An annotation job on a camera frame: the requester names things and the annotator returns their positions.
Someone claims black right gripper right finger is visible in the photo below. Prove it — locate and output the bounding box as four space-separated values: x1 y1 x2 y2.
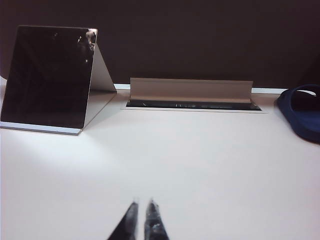
144 197 170 240

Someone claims beige desk cable flap lid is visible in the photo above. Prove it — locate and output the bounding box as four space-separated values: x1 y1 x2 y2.
129 77 254 104

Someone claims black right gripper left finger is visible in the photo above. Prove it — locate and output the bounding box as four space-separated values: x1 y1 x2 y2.
107 197 140 240

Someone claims black desk cable tray opening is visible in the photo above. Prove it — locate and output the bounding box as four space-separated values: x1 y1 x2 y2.
120 99 266 114

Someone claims dark blue slipper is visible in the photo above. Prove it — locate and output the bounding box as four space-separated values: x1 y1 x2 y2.
274 84 320 145

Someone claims long brown desk partition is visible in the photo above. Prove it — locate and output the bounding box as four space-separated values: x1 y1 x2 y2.
0 0 320 89

